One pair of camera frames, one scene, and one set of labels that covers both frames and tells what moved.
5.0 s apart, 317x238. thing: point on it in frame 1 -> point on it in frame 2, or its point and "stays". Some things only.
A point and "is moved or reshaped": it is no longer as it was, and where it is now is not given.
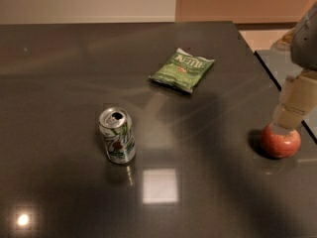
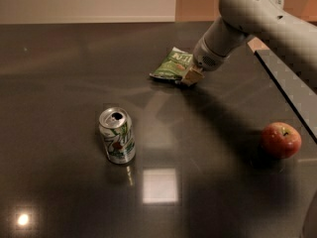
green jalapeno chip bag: (182, 69) is moved or reshaped
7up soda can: (116, 127) stays
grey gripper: (305, 49) -> (205, 58)
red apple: (278, 145) stays
